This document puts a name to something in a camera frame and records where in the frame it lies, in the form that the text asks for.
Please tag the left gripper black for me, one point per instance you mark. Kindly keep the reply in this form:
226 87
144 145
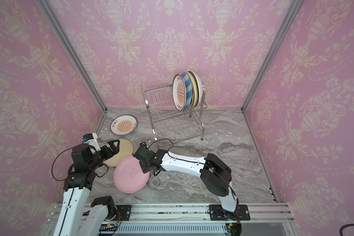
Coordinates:
115 150

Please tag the beige plain plate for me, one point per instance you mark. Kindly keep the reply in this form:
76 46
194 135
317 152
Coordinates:
126 149

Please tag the pink bear plate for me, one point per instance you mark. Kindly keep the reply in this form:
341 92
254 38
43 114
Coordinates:
129 177

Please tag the steel two-tier dish rack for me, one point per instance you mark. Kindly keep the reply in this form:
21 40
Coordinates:
170 126

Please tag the orange sunburst plate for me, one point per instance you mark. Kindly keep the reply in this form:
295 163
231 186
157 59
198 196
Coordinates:
178 92
123 125

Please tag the blue striped plate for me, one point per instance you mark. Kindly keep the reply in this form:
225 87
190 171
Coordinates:
188 90

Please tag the yellow bear plate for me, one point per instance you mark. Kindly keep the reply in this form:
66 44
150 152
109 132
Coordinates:
195 89

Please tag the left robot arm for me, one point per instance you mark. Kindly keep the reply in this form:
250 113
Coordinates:
77 186

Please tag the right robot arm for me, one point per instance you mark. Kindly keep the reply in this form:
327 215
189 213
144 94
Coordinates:
213 172

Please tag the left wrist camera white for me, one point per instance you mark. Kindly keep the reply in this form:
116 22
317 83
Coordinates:
91 139

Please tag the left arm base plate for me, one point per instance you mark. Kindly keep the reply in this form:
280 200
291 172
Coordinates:
122 213

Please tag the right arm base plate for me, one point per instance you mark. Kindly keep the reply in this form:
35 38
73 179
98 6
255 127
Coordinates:
217 213

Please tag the aluminium mounting rail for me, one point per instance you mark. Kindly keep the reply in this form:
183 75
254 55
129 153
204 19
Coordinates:
190 219

